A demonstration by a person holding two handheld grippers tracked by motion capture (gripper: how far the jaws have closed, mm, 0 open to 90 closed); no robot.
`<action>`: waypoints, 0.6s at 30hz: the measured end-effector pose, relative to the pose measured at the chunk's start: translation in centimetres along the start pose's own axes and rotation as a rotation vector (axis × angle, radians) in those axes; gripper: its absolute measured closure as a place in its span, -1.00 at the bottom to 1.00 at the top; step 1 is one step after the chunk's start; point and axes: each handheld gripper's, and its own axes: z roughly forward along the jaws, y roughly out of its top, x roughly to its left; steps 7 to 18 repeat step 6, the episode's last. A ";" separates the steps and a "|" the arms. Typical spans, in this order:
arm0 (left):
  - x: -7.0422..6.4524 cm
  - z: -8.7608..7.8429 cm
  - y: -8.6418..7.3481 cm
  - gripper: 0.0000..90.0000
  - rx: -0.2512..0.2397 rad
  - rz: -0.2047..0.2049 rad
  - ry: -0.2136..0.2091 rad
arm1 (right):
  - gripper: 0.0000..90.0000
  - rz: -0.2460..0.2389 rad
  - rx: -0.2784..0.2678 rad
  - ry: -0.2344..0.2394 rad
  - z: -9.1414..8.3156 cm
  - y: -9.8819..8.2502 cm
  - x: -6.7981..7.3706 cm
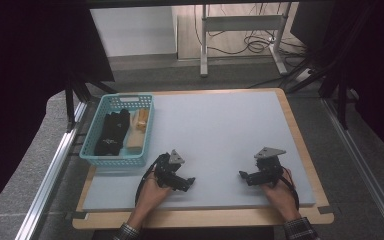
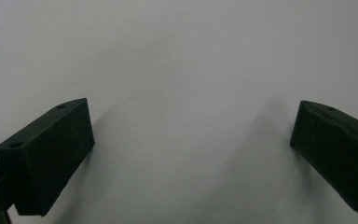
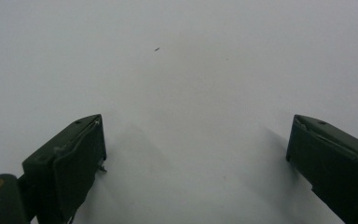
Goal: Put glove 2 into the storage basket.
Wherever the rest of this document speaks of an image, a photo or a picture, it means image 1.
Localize left hand-held gripper cable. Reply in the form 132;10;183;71
134;154;168;208

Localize black metal stand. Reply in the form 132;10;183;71
285;49;352;131

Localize person's left hand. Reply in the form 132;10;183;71
131;172;173;221

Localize person's right hand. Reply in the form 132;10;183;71
259;167;301;221

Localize white metal desk frame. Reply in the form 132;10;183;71
199;3;289;78

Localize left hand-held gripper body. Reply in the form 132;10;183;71
154;149;188;190

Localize black tripod stand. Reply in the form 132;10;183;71
64;74;118;133

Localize right hand-held gripper cable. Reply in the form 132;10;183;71
279;167;301;212

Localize black glove with white print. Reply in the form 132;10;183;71
93;108;132;157

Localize black floor cables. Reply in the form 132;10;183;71
193;3;312;57

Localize aluminium rail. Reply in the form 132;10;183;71
321;98;384;240
14;100;90;240

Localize dark curtain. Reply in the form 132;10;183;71
0;0;116;221
329;0;384;164

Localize hand-held gripper cable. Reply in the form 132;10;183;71
279;167;301;212
134;154;168;208

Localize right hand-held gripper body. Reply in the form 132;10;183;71
250;146;287;188

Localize teal plastic basket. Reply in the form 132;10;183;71
79;93;156;168

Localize white panel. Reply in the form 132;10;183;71
89;6;178;58

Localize beige glove with orange fingers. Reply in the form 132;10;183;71
126;107;150;152

